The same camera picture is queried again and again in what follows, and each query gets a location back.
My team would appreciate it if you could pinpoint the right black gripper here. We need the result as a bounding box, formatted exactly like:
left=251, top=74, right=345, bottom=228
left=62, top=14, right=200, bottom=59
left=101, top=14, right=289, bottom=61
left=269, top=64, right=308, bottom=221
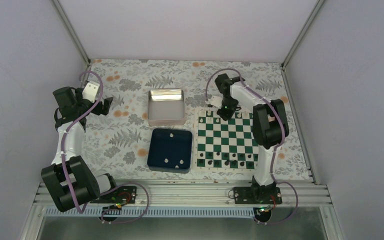
left=217, top=96, right=239, bottom=121

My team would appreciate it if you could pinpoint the blue square tray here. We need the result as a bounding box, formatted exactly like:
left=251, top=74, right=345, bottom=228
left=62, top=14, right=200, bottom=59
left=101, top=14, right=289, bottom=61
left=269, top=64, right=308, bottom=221
left=147, top=128, right=193, bottom=174

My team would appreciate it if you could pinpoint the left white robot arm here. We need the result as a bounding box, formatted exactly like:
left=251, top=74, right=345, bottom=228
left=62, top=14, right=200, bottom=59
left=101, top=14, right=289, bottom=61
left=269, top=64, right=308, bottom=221
left=41, top=83, right=120, bottom=212

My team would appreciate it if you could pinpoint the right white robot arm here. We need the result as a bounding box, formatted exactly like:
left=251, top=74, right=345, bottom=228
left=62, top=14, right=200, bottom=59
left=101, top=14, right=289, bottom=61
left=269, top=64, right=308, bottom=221
left=215, top=73, right=289, bottom=204

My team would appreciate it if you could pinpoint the green white chess board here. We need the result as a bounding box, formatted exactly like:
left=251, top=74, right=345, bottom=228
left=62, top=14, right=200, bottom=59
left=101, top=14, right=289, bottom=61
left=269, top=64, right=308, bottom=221
left=191, top=108, right=259, bottom=173

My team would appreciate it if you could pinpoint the black chess pieces row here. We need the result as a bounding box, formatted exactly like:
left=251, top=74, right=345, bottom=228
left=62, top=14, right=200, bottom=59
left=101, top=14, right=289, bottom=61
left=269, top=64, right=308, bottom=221
left=194, top=151, right=258, bottom=170

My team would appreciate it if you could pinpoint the floral patterned table mat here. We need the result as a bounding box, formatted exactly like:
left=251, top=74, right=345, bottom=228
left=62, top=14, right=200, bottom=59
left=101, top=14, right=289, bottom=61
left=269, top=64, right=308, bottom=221
left=82, top=59, right=310, bottom=181

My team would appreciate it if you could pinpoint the silver metal tin tray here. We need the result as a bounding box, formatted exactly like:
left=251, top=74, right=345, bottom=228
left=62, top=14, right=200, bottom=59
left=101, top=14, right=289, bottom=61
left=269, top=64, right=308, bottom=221
left=147, top=88, right=186, bottom=127

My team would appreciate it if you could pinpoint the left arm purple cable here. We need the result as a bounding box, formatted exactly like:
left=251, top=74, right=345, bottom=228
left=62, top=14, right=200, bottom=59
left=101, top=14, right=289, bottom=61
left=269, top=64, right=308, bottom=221
left=60, top=70, right=150, bottom=225

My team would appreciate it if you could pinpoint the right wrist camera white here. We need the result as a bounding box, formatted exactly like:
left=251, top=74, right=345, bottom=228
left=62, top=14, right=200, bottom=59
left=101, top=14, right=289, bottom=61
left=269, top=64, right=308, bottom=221
left=208, top=96, right=223, bottom=108

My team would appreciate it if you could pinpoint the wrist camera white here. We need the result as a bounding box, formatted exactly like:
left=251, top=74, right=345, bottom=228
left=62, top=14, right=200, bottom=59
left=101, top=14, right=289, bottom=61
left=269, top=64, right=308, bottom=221
left=81, top=81, right=100, bottom=103
left=208, top=96, right=223, bottom=108

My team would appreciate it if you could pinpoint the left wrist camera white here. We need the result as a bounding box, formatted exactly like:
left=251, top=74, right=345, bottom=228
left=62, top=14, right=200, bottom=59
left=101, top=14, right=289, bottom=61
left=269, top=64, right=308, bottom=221
left=81, top=81, right=100, bottom=103

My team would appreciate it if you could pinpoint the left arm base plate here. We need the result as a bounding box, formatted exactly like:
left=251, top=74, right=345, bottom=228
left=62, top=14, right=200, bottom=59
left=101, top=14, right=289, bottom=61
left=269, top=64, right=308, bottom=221
left=91, top=185, right=137, bottom=205

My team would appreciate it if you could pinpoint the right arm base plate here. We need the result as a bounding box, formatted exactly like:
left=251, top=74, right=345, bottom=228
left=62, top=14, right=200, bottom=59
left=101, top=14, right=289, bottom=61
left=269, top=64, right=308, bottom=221
left=233, top=186, right=283, bottom=205

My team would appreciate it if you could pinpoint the aluminium rail frame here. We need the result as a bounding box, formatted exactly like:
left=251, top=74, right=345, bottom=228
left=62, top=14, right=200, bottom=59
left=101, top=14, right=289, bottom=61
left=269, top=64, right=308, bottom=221
left=32, top=180, right=333, bottom=218

